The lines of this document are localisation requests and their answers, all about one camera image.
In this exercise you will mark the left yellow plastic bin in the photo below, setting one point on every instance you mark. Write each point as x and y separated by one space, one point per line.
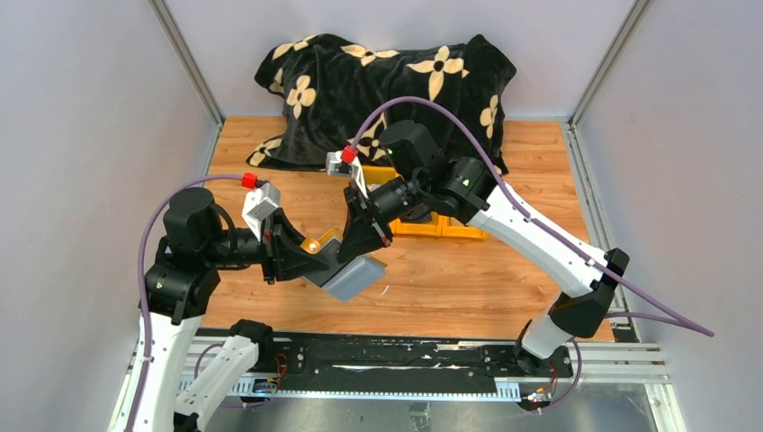
376 176

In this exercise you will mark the yellow leather card holder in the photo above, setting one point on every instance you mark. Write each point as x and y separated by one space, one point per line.
342 281

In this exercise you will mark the aluminium frame rail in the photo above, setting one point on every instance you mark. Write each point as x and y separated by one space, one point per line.
592 362

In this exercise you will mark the right yellow plastic bin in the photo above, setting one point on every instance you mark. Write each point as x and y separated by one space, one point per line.
452 228

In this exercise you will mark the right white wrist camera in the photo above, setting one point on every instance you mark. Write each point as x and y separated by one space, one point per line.
335 166

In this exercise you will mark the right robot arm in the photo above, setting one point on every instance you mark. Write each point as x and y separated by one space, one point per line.
466 189

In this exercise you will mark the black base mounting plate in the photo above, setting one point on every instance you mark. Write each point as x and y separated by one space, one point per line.
377 365

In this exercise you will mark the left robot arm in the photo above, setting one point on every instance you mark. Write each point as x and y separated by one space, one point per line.
201 242

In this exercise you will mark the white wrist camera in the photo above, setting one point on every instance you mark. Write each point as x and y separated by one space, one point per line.
335 166
258 204

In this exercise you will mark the yellow plastic bin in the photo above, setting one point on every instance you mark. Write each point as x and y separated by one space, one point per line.
432 228
376 176
452 228

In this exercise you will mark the middle yellow plastic bin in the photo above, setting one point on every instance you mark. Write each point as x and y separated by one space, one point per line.
432 228

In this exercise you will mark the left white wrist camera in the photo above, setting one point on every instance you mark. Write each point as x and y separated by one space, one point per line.
258 204

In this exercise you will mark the black floral plush blanket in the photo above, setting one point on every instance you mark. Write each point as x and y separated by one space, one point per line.
338 93

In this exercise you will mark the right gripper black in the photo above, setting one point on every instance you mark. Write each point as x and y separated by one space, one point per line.
366 211

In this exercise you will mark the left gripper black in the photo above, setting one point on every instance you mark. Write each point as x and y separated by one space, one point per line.
273 246

